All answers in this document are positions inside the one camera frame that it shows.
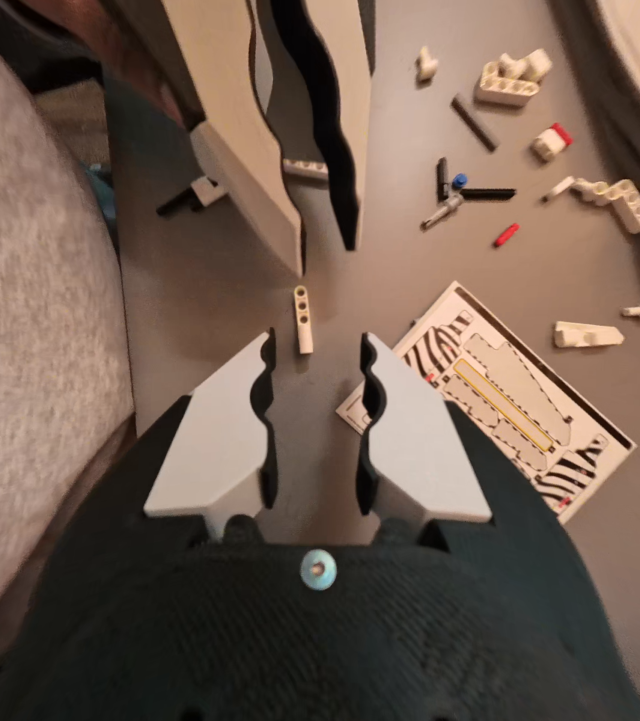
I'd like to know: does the grey lego axle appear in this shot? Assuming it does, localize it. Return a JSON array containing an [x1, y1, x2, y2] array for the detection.
[[450, 95, 500, 153]]

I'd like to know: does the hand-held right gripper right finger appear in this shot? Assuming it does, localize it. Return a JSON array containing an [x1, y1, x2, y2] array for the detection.
[[355, 332, 493, 543]]

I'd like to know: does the white curved lego piece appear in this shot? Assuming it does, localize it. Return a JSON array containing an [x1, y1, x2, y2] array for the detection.
[[531, 128, 565, 163]]

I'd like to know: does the white connector on black axle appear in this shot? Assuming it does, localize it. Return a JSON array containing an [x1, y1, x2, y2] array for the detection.
[[157, 176, 225, 217]]

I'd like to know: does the white thin lego liftarm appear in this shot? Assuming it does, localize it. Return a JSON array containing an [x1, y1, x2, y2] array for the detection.
[[541, 176, 577, 202]]

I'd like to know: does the light grey long lego pin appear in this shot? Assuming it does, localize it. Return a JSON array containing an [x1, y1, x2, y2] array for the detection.
[[420, 194, 464, 231]]

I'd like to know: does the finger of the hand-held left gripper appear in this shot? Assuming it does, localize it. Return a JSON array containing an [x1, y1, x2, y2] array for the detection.
[[161, 0, 305, 278], [271, 0, 376, 252]]

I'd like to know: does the white L-shaped lego beam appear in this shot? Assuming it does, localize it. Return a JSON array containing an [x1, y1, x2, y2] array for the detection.
[[474, 50, 554, 108]]

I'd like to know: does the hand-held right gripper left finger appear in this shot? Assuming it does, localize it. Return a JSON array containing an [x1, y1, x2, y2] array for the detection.
[[143, 329, 279, 543]]

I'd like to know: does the zebra print sticker sheet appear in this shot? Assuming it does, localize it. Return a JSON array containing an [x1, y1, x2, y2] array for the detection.
[[336, 281, 637, 525]]

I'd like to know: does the white lego axle connector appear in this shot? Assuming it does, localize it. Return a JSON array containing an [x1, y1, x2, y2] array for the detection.
[[414, 46, 439, 84]]

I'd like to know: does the lego instruction booklet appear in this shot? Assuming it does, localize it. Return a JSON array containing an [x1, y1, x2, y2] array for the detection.
[[548, 0, 640, 205]]

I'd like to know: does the white bent lego assembly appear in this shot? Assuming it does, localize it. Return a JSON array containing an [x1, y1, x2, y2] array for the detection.
[[570, 177, 640, 234]]

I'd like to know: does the white short lego beam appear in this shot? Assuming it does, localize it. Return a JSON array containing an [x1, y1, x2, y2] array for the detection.
[[293, 285, 316, 356]]

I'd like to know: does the white lego wedge panel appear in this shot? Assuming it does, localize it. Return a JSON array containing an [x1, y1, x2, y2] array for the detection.
[[553, 320, 625, 347]]

